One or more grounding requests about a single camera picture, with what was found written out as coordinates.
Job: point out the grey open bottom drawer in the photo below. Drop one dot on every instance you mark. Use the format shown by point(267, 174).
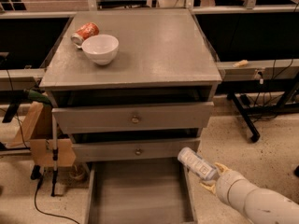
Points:
point(154, 191)

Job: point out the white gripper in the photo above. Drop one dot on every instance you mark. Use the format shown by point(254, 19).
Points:
point(228, 184)

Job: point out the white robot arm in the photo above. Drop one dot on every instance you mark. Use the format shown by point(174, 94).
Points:
point(257, 205)

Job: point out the grey top drawer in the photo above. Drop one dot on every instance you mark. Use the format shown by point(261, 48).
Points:
point(125, 118)

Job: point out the brown cardboard box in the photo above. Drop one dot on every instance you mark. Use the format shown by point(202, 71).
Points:
point(36, 131)

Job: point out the grey middle drawer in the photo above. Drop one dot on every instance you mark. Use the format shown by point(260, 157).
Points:
point(133, 150)

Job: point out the orange soda can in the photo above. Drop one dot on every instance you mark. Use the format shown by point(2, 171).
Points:
point(84, 32)

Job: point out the small yellow foam piece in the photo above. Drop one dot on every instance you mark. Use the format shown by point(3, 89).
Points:
point(241, 63)

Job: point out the green handled tool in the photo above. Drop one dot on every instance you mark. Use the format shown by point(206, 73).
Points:
point(14, 98)

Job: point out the black table leg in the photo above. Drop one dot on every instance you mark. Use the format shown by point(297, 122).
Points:
point(255, 134)

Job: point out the silver tripod leg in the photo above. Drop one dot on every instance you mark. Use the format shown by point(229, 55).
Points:
point(54, 155)

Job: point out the grey drawer cabinet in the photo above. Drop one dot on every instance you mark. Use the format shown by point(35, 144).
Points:
point(162, 59)

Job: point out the white ceramic bowl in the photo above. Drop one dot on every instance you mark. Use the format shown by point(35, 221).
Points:
point(101, 49)

